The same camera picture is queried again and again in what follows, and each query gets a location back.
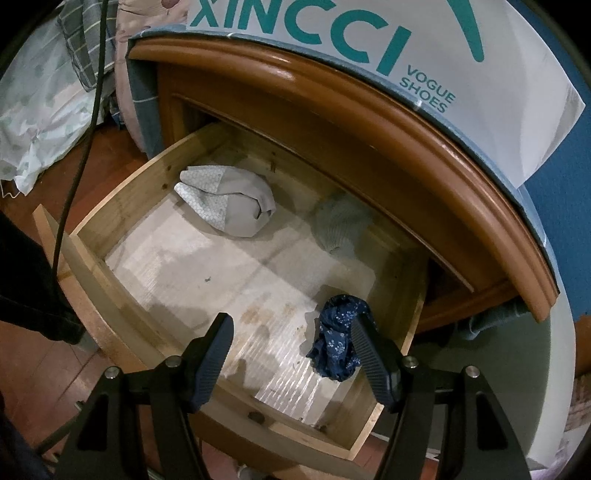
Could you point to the beige hexagon print underwear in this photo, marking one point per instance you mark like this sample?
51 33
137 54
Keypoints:
240 207

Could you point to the large grey box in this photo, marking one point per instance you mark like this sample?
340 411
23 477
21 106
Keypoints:
508 378

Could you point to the blue foam mat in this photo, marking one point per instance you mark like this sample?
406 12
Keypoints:
568 184

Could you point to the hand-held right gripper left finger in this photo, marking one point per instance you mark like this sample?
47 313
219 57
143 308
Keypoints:
214 360

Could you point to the wooden drawer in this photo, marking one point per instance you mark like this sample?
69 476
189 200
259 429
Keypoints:
184 267

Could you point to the grey plaid bedding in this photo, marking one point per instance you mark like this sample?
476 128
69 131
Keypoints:
87 41

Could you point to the blue plaid cloth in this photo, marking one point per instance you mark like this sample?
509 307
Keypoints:
143 101

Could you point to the white XINCCI shoe bag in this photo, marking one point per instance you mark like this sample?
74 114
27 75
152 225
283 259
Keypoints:
485 92

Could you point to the grey underwear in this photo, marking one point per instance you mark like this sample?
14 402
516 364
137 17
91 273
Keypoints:
341 226

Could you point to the white floral bedsheet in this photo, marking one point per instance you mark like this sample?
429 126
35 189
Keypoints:
41 115

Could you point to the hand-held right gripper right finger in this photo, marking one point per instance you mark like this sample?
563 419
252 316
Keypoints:
374 364

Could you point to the dark blue floral underwear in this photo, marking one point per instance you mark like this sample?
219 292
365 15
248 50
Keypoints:
337 332

